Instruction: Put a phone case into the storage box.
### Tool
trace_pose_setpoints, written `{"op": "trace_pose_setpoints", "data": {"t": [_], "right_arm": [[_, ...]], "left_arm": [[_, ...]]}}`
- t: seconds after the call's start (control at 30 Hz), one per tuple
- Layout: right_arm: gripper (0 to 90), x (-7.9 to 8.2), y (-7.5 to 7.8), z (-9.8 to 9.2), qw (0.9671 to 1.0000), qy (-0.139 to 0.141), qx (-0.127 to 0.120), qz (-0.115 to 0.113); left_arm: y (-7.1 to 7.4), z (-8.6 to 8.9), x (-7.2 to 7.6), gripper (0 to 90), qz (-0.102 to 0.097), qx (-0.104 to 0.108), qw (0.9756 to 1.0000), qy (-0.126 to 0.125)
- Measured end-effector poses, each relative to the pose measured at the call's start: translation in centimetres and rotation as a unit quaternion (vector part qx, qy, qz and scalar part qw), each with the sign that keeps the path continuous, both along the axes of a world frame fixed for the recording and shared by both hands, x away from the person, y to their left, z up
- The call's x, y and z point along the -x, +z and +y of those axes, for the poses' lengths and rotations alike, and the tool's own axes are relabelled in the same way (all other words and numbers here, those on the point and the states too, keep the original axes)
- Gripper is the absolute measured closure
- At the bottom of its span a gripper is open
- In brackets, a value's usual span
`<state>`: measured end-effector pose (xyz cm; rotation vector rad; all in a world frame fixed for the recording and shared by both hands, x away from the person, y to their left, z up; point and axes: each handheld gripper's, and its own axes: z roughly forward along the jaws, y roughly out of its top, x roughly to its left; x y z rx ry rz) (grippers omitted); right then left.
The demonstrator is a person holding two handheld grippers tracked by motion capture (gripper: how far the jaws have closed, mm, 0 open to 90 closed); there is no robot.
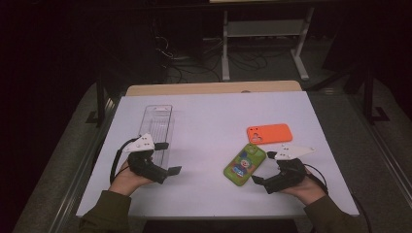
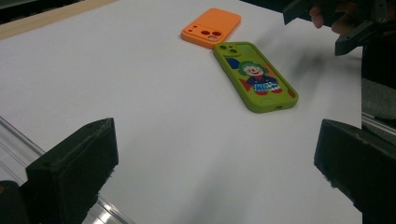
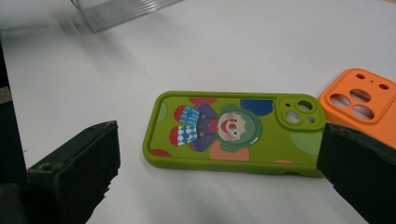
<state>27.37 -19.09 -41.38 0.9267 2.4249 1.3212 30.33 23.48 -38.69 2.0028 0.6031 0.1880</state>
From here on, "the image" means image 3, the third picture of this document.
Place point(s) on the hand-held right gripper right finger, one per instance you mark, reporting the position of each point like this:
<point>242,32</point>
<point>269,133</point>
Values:
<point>361,168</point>

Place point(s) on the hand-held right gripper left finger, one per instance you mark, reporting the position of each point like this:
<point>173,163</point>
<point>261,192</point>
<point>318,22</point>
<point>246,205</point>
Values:
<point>77,168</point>

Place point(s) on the orange phone case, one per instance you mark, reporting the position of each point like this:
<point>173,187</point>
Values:
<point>345,81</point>

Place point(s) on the green clown phone case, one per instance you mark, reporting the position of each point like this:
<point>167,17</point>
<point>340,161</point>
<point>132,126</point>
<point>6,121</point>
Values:
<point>264,143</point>

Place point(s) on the clear plastic rack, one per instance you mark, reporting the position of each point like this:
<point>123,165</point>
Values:
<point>118,12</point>

